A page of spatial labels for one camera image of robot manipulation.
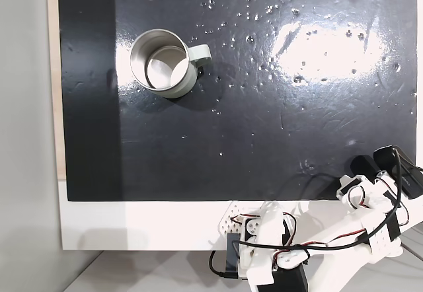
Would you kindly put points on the black camera box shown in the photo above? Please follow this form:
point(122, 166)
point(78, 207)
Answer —
point(404, 173)

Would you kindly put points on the black table mat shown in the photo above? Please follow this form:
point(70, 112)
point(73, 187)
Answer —
point(231, 117)

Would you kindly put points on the grey-green steel mug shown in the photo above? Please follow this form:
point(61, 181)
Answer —
point(162, 64)

